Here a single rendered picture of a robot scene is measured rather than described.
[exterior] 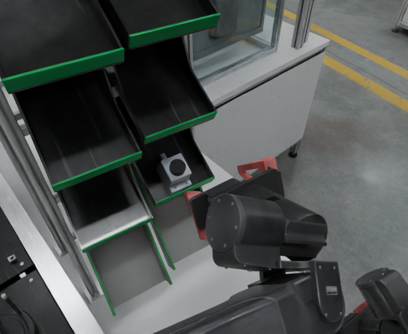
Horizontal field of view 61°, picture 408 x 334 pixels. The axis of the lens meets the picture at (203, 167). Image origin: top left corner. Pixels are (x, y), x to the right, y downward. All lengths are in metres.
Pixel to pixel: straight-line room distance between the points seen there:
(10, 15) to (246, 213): 0.35
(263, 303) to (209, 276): 0.64
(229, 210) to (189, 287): 0.63
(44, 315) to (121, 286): 0.17
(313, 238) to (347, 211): 1.95
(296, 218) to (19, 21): 0.38
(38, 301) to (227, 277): 0.45
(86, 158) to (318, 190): 1.99
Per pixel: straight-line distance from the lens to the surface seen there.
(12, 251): 0.98
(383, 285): 0.61
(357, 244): 2.20
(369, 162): 2.70
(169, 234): 0.82
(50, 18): 0.48
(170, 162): 0.64
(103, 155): 0.54
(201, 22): 0.50
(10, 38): 0.47
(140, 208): 0.66
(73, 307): 0.87
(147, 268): 0.80
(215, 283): 0.95
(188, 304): 0.93
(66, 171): 0.53
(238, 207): 0.32
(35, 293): 0.90
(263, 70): 1.74
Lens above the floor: 1.71
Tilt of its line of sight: 45 degrees down
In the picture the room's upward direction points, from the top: straight up
